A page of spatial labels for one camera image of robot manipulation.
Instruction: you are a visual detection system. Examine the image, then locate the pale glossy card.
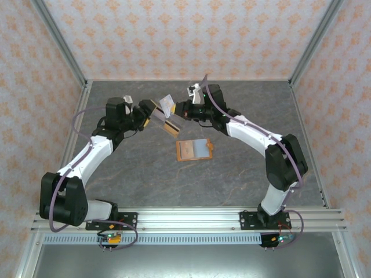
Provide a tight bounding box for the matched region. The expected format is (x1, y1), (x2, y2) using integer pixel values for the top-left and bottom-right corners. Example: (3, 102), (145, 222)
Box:
(179, 141), (194, 160)

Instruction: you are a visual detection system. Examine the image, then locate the orange card wallet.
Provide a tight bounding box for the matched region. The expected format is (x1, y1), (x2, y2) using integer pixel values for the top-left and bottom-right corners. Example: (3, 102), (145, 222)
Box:
(176, 138), (216, 162)

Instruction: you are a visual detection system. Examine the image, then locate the white frosted card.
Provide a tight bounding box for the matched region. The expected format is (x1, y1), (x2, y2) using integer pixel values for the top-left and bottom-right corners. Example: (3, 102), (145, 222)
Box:
(193, 139), (210, 159)

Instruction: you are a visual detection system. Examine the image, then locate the aluminium back edge strip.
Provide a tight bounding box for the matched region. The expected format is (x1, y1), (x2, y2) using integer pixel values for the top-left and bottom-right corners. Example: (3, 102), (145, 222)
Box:
(86, 77), (290, 82)

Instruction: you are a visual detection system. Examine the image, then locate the left control board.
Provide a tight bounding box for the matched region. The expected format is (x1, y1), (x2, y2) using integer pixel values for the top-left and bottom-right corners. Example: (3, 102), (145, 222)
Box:
(97, 231), (122, 246)

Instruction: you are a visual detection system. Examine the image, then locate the control board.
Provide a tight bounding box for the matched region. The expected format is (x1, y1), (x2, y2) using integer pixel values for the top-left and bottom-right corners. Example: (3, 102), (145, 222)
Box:
(97, 231), (122, 246)
(260, 233), (296, 249)

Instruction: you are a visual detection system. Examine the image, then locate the grey metal front panel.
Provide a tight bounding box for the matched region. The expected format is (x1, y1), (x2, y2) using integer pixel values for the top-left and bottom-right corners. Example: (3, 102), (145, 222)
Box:
(31, 244), (345, 278)

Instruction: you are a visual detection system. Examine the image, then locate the right control board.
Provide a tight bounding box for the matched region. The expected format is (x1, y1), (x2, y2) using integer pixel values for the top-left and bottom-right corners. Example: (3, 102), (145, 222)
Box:
(260, 233), (296, 249)

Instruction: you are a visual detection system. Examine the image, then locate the aluminium floor rail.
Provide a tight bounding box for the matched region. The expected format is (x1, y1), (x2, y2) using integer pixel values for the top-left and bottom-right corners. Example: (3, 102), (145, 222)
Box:
(289, 83), (331, 209)
(46, 81), (94, 209)

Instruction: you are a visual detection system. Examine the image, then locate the aluminium frame post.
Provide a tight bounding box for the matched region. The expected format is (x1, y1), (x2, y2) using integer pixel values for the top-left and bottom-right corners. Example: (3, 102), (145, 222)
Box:
(30, 0), (89, 87)
(288, 0), (345, 87)

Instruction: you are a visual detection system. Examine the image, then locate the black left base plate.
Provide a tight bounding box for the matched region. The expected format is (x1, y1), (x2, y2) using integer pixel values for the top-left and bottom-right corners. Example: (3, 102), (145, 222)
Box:
(85, 212), (139, 232)

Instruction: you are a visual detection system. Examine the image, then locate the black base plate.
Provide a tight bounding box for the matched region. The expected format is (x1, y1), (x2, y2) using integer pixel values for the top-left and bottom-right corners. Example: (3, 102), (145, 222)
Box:
(239, 211), (290, 232)
(85, 212), (139, 232)

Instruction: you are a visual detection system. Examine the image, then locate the aluminium mounting rail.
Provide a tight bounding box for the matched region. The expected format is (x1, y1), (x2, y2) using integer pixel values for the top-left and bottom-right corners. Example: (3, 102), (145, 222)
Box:
(30, 206), (348, 233)

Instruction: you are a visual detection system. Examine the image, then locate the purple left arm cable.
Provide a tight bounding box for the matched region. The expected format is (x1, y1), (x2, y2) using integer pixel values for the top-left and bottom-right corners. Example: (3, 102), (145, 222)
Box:
(48, 105), (137, 251)

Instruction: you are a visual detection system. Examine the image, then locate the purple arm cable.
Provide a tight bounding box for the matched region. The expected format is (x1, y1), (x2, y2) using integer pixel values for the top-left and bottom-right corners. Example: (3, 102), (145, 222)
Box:
(201, 74), (305, 250)
(48, 105), (137, 251)

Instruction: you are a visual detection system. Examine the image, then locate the slotted grey cable duct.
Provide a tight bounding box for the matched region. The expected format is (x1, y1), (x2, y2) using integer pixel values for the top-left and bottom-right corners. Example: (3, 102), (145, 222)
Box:
(42, 233), (263, 246)

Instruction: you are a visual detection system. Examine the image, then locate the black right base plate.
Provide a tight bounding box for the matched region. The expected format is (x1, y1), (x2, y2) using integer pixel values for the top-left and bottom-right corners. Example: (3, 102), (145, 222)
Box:
(239, 211), (290, 232)

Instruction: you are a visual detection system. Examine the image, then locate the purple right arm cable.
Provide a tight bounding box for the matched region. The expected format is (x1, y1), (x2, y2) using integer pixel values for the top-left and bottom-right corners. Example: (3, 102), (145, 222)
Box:
(201, 74), (305, 250)

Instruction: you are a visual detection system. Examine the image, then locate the aluminium front frame leg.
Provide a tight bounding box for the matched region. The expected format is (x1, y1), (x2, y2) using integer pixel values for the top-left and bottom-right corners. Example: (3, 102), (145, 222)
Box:
(332, 231), (363, 278)
(14, 231), (44, 278)

